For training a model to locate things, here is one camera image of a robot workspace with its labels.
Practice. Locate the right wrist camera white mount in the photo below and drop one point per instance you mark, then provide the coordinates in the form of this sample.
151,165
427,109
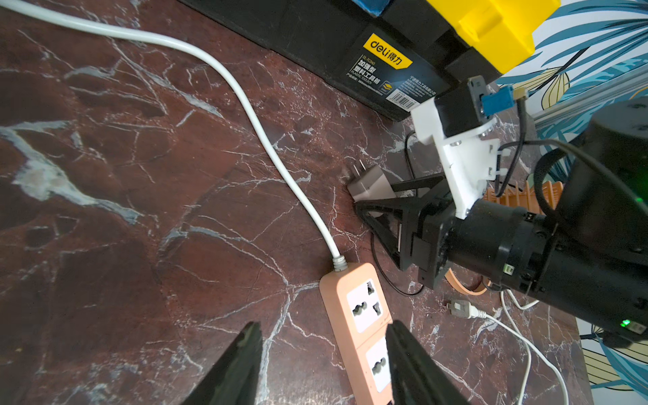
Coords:
457,122

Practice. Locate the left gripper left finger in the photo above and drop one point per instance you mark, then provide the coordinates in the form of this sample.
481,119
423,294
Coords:
234,377

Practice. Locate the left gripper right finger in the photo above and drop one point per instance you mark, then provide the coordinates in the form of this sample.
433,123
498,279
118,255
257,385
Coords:
415,377

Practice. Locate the small orange desk fan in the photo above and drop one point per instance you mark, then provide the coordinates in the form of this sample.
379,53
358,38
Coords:
514,197

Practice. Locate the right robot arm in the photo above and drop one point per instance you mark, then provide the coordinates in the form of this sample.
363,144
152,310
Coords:
586,256

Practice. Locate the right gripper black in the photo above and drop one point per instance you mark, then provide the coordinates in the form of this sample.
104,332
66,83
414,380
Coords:
414,226

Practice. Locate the yellow black toolbox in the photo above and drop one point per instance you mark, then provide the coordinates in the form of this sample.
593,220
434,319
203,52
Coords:
390,55

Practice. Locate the pink USB charger adapter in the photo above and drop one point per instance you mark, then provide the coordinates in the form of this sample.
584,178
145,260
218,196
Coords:
369,183

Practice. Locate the pink power strip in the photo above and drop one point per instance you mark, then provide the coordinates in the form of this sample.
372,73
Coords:
359,315

